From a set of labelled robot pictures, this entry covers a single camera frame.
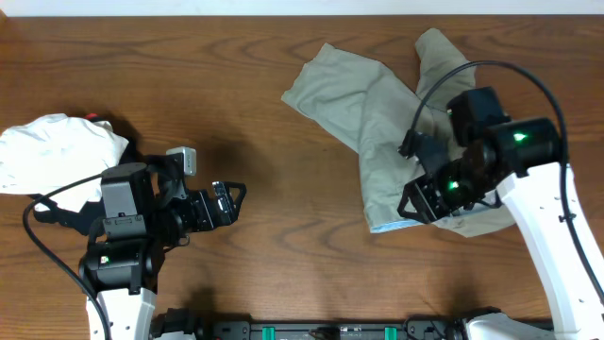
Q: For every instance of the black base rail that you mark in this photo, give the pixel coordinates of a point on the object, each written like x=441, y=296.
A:
x=325, y=330

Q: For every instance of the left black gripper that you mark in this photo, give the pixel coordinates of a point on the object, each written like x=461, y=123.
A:
x=216, y=204

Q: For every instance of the black folded garment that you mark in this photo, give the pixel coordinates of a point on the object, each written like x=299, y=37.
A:
x=50, y=212

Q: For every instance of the red item behind pile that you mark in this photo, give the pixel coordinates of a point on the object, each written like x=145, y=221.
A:
x=92, y=116

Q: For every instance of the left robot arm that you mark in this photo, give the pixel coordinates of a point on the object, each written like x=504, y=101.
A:
x=149, y=211

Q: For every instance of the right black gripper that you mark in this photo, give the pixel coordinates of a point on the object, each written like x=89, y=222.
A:
x=431, y=206

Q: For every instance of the khaki green shorts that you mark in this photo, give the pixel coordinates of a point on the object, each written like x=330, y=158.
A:
x=362, y=103

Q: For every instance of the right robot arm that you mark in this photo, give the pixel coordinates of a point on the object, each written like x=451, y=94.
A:
x=520, y=162

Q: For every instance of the white folded garment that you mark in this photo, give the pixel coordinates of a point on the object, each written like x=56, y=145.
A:
x=54, y=151

